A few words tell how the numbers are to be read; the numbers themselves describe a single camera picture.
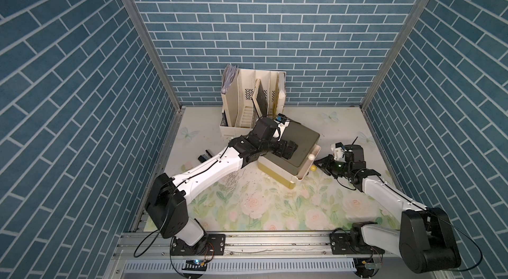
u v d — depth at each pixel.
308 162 0.82
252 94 0.99
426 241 0.41
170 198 0.42
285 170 0.79
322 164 0.79
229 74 0.94
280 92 0.89
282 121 0.68
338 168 0.75
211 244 0.73
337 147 0.82
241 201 0.85
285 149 0.68
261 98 1.05
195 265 0.72
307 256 0.74
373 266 0.70
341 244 0.74
